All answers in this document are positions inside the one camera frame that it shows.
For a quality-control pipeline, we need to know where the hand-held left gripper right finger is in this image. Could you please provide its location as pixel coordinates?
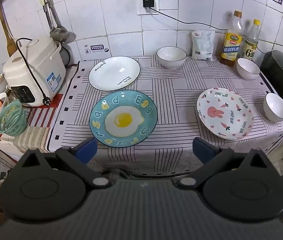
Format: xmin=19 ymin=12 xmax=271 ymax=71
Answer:
xmin=175 ymin=137 xmax=269 ymax=189

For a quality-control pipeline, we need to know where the pink bunny plate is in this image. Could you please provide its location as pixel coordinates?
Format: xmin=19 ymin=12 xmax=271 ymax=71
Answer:
xmin=197 ymin=87 xmax=255 ymax=140

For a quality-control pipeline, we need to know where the red striped cloth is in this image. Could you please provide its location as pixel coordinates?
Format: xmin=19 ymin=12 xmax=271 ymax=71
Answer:
xmin=0 ymin=94 xmax=65 ymax=157

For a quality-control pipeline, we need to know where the black rice cooker power cord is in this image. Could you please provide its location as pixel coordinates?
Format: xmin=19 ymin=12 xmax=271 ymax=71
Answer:
xmin=16 ymin=38 xmax=53 ymax=106

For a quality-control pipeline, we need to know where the clear vinegar bottle yellow cap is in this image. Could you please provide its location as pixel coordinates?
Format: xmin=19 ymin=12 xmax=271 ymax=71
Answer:
xmin=241 ymin=19 xmax=261 ymax=62

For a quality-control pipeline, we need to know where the white salt bag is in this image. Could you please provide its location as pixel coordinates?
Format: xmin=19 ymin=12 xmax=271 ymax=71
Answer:
xmin=191 ymin=29 xmax=216 ymax=61

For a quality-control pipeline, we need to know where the small white bowl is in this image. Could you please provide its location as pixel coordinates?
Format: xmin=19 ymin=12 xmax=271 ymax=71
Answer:
xmin=263 ymin=93 xmax=283 ymax=123
xmin=236 ymin=58 xmax=261 ymax=81

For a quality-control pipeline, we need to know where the hanging metal ladle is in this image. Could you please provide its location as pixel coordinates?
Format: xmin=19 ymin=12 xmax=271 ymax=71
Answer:
xmin=37 ymin=0 xmax=69 ymax=42

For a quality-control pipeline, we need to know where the yellow label cooking wine bottle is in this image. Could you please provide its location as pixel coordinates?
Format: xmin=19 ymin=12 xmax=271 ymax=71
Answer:
xmin=221 ymin=10 xmax=243 ymax=67

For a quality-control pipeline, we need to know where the black charger cable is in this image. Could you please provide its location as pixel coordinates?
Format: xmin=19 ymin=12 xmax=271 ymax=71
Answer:
xmin=148 ymin=0 xmax=233 ymax=32

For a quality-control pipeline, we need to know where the green plastic basket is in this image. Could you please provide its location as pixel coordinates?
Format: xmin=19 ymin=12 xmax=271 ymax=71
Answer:
xmin=0 ymin=99 xmax=29 ymax=137

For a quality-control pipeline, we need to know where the white wall sticker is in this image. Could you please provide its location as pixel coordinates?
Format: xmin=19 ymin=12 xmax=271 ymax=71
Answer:
xmin=84 ymin=43 xmax=111 ymax=60

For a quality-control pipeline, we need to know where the white rice cooker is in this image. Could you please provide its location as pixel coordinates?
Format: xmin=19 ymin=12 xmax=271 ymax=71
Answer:
xmin=3 ymin=36 xmax=67 ymax=107

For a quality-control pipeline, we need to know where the large white ribbed bowl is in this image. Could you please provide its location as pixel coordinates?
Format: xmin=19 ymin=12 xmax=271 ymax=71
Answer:
xmin=157 ymin=46 xmax=187 ymax=70

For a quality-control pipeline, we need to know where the wooden spatula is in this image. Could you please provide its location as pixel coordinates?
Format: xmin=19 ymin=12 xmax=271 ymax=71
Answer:
xmin=0 ymin=0 xmax=18 ymax=57

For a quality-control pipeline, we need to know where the blue fried egg plate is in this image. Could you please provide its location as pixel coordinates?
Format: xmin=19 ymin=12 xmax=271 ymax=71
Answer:
xmin=89 ymin=90 xmax=158 ymax=148

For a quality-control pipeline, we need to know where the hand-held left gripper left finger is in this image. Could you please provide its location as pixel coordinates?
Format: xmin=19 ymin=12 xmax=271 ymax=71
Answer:
xmin=16 ymin=137 xmax=112 ymax=188

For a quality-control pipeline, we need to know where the black pot with glass lid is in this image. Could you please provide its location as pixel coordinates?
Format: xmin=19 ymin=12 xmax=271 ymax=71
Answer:
xmin=260 ymin=50 xmax=283 ymax=101

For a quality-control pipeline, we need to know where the white plate with black lettering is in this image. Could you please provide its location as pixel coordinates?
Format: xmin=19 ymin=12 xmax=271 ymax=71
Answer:
xmin=89 ymin=56 xmax=141 ymax=91

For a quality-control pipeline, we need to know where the striped checked tablecloth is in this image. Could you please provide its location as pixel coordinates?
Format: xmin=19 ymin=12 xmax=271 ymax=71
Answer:
xmin=48 ymin=54 xmax=283 ymax=176

